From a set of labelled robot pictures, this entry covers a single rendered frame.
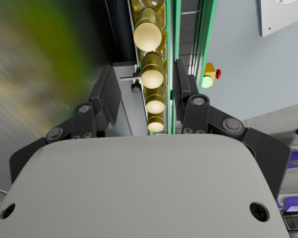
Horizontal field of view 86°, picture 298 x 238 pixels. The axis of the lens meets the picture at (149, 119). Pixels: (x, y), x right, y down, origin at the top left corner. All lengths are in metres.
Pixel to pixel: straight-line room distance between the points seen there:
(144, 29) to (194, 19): 0.31
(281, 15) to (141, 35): 0.79
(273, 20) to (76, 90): 0.84
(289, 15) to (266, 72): 0.29
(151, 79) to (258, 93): 1.02
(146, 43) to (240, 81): 0.91
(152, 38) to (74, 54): 0.14
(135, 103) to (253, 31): 0.63
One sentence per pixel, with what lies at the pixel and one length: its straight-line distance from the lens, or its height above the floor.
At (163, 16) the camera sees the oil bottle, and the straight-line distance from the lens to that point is 0.28.
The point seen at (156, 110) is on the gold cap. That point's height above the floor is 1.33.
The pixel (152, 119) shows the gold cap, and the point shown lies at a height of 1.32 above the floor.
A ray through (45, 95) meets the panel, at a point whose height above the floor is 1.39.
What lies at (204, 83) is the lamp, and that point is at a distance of 0.66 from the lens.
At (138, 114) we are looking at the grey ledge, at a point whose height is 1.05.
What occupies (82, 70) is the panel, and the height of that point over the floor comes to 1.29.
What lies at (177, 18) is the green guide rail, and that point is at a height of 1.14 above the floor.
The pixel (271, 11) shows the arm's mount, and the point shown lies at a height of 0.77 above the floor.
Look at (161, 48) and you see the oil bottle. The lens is 0.30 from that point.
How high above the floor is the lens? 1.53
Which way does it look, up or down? 41 degrees down
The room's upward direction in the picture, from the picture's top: 178 degrees counter-clockwise
